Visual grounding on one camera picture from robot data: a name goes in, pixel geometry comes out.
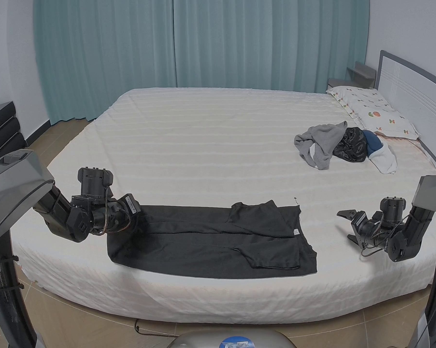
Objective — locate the black padded chair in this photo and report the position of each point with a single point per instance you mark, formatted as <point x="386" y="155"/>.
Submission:
<point x="2" y="132"/>

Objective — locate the grey bedside table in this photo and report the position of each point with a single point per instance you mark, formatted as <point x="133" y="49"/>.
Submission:
<point x="359" y="74"/>

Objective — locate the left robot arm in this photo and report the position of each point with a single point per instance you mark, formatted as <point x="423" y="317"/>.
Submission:
<point x="15" y="183"/>

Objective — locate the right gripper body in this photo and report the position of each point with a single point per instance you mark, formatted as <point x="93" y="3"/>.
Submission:
<point x="366" y="228"/>

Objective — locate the grey garment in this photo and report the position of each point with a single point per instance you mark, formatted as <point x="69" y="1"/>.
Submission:
<point x="324" y="140"/>

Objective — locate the black patterned garment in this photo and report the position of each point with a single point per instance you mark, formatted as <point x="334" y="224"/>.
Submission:
<point x="352" y="143"/>

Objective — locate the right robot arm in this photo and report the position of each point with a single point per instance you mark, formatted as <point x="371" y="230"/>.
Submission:
<point x="426" y="194"/>

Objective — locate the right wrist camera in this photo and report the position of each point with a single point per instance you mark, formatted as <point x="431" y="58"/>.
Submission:
<point x="393" y="208"/>

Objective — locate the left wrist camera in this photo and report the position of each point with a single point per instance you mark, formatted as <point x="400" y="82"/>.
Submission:
<point x="94" y="181"/>

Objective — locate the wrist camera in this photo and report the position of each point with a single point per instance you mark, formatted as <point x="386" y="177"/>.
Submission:
<point x="94" y="181"/>
<point x="393" y="208"/>

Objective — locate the white printed pillow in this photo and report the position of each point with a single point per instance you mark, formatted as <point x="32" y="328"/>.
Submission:
<point x="375" y="109"/>

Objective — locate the white garment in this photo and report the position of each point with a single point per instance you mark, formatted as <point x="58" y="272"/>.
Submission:
<point x="384" y="160"/>

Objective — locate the dark blue garment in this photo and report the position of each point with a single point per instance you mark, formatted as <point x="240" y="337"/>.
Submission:
<point x="373" y="141"/>

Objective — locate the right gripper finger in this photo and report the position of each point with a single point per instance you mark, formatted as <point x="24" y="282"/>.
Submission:
<point x="352" y="215"/>
<point x="356" y="241"/>

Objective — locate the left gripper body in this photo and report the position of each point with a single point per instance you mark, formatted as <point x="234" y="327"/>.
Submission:
<point x="129" y="210"/>

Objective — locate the blue-green curtain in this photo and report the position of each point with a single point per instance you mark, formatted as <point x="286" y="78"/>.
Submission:
<point x="268" y="31"/>
<point x="105" y="45"/>

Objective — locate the bed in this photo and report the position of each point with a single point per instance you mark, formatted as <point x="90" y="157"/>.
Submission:
<point x="203" y="150"/>

